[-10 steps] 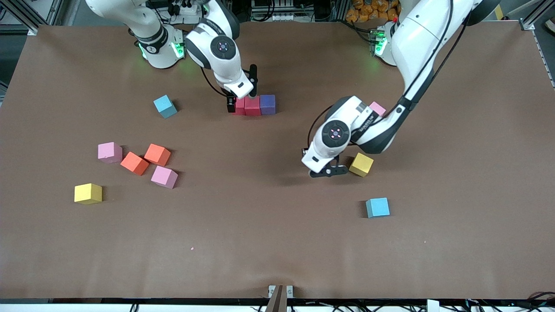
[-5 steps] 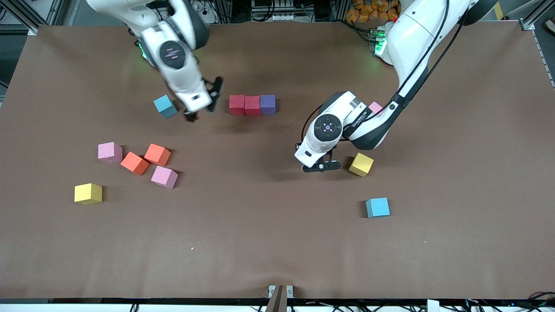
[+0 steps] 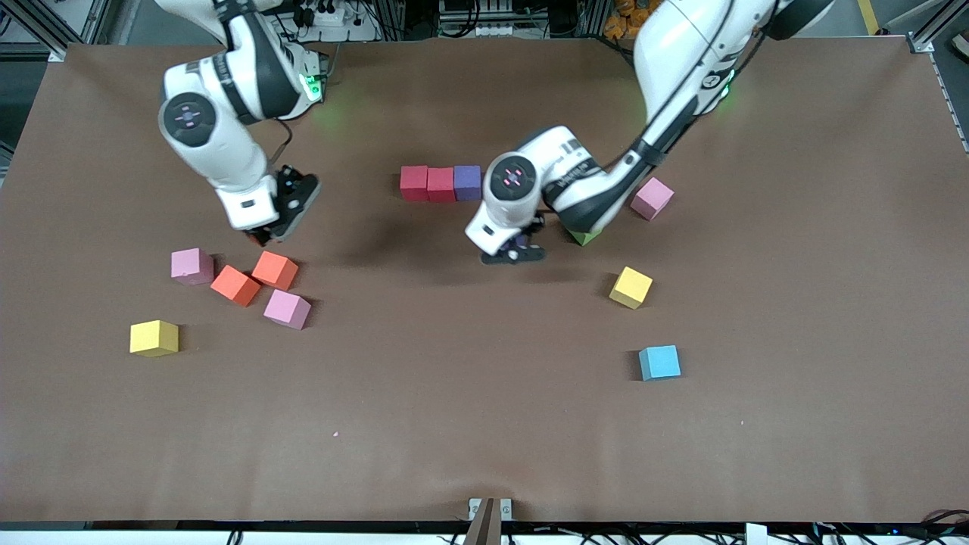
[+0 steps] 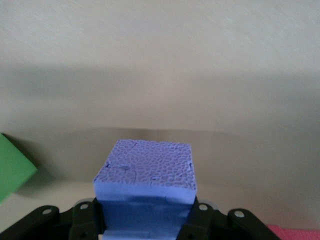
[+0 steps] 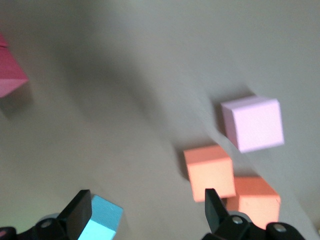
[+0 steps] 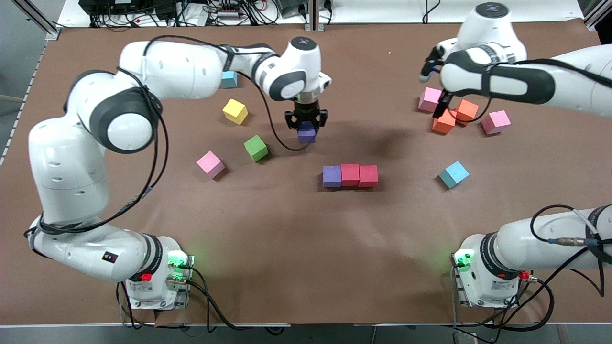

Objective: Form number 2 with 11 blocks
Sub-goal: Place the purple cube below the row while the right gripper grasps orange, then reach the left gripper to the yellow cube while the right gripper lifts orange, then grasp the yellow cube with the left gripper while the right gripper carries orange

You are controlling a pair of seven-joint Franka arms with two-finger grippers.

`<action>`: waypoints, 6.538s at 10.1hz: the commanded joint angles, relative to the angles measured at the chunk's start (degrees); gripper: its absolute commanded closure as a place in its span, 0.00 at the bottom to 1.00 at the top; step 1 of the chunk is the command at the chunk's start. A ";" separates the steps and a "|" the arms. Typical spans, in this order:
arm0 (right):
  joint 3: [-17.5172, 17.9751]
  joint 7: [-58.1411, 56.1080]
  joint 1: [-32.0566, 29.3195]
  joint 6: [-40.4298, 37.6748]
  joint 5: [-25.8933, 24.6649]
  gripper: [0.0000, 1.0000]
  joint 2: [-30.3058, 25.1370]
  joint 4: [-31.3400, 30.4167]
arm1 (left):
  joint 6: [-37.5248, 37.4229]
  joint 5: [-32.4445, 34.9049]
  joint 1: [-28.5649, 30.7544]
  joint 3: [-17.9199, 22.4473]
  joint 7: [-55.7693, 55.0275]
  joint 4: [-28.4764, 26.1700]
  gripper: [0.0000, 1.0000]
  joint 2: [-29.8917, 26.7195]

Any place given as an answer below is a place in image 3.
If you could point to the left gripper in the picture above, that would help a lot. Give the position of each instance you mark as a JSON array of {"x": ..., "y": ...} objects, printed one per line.
[{"x": 530, "y": 228}]

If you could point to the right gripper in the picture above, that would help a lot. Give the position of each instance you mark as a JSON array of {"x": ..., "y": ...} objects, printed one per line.
[{"x": 262, "y": 236}]

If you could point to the purple foam block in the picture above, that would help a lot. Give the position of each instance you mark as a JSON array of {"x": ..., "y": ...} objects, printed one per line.
[
  {"x": 518, "y": 241},
  {"x": 468, "y": 182}
]

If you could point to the orange foam block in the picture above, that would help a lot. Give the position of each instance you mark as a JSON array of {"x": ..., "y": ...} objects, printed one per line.
[
  {"x": 235, "y": 285},
  {"x": 275, "y": 270}
]

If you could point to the pink foam block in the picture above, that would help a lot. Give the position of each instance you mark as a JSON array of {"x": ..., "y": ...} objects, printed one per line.
[
  {"x": 652, "y": 198},
  {"x": 287, "y": 309},
  {"x": 191, "y": 266}
]

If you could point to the red foam block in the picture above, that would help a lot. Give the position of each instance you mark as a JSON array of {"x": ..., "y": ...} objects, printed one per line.
[
  {"x": 414, "y": 183},
  {"x": 441, "y": 185}
]

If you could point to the yellow foam block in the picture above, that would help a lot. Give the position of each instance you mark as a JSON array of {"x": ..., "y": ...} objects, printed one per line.
[
  {"x": 630, "y": 288},
  {"x": 154, "y": 337}
]

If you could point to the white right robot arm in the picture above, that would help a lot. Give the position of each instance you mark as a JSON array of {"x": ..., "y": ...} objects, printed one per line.
[{"x": 188, "y": 117}]

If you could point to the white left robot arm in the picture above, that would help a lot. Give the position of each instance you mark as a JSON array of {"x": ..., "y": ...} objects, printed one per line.
[{"x": 513, "y": 179}]

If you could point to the green foam block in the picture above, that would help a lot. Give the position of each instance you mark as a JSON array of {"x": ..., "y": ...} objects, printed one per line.
[{"x": 585, "y": 238}]

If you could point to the light blue foam block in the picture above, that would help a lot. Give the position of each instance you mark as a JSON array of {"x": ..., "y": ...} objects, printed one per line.
[{"x": 659, "y": 362}]

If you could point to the brown paper table cover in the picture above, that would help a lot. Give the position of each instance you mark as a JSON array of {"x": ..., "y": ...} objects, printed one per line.
[{"x": 484, "y": 424}]

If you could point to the white power strip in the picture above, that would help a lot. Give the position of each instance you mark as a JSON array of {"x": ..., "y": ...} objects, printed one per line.
[{"x": 333, "y": 15}]

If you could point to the white electronics box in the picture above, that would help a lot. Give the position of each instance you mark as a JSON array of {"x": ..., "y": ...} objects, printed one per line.
[{"x": 477, "y": 15}]

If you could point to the orange snack bag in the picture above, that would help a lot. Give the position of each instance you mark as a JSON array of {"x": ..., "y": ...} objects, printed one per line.
[{"x": 624, "y": 7}]

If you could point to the silver aluminium frame profile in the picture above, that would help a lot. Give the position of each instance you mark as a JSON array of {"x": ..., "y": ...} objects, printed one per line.
[
  {"x": 920, "y": 44},
  {"x": 68, "y": 30}
]

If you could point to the grey metal camera bracket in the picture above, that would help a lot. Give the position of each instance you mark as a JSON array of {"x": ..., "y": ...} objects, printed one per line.
[{"x": 488, "y": 515}]

